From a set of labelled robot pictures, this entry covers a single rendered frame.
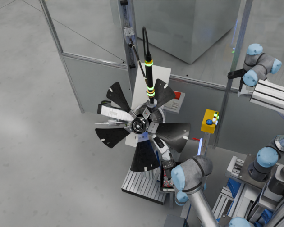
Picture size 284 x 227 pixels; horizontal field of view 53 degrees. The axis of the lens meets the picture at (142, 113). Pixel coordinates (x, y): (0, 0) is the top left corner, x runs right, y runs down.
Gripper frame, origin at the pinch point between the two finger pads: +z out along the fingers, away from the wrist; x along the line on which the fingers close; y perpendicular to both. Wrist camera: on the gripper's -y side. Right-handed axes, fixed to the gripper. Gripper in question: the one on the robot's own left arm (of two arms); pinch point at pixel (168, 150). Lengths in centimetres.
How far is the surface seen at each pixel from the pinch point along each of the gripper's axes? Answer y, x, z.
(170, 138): -4.1, 0.5, 8.4
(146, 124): 7.9, -5.9, 22.4
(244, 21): -78, -41, 52
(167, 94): -11.5, -21.2, 29.6
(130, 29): -4, -40, 86
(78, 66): 53, 27, 144
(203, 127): -33.4, 18.3, 18.9
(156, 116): -1.2, 2.4, 32.1
